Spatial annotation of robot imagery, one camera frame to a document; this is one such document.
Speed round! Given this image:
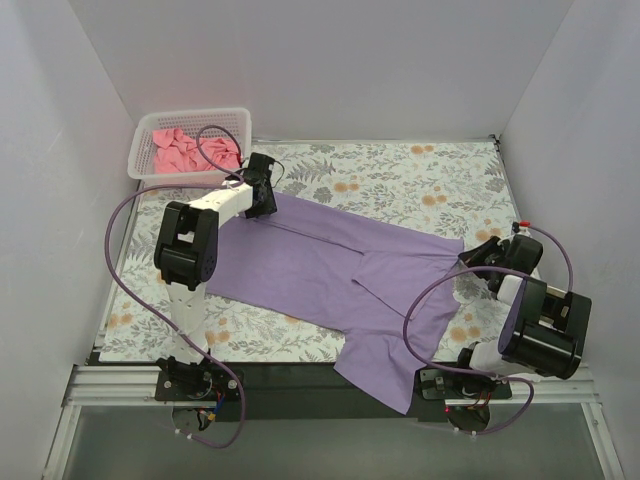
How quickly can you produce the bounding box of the aluminium rail frame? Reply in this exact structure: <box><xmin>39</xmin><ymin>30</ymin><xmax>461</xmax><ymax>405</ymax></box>
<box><xmin>62</xmin><ymin>363</ymin><xmax>600</xmax><ymax>407</ymax></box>

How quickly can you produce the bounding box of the pink t shirt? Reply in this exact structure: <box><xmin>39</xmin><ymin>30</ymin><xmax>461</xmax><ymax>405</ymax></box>
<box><xmin>152</xmin><ymin>128</ymin><xmax>241</xmax><ymax>174</ymax></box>

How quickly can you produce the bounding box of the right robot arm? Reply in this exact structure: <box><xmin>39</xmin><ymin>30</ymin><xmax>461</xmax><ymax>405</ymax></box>
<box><xmin>452</xmin><ymin>233</ymin><xmax>592</xmax><ymax>398</ymax></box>

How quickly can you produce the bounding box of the white plastic basket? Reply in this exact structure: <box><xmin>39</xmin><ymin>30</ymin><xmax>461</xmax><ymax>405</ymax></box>
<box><xmin>127</xmin><ymin>107</ymin><xmax>252</xmax><ymax>185</ymax></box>

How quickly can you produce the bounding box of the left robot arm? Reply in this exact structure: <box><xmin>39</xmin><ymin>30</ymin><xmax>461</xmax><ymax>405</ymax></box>
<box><xmin>154</xmin><ymin>153</ymin><xmax>277</xmax><ymax>400</ymax></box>

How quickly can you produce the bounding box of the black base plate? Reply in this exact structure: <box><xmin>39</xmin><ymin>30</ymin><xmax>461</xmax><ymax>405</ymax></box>
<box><xmin>154</xmin><ymin>360</ymin><xmax>512</xmax><ymax>428</ymax></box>

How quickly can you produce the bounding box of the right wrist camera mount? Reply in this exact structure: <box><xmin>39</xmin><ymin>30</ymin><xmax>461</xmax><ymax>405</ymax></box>
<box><xmin>511</xmin><ymin>221</ymin><xmax>531</xmax><ymax>238</ymax></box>

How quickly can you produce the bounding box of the floral table mat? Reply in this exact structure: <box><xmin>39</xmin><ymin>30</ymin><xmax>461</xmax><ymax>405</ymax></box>
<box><xmin>95</xmin><ymin>142</ymin><xmax>519</xmax><ymax>363</ymax></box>

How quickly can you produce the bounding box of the purple t shirt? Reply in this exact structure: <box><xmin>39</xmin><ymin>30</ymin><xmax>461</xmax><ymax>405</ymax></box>
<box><xmin>207</xmin><ymin>194</ymin><xmax>464</xmax><ymax>414</ymax></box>

